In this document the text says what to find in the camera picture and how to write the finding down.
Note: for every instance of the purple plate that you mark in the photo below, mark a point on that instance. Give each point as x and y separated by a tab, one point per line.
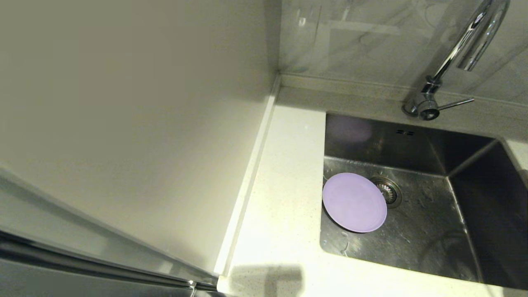
354	202

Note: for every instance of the stainless steel sink basin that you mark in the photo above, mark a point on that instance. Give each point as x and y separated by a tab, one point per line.
433	239

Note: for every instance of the white countertop sealing strip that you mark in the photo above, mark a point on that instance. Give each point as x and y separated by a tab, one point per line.
251	173

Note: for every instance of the speckled stone backsplash ledge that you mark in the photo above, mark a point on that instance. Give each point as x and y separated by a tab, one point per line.
350	88

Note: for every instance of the round metal drain strainer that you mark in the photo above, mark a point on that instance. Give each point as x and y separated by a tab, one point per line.
390	193

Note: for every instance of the white tall cabinet side panel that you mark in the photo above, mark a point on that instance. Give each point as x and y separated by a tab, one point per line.
123	103

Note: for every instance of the chrome gooseneck faucet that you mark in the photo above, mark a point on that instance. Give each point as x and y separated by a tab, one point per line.
429	108

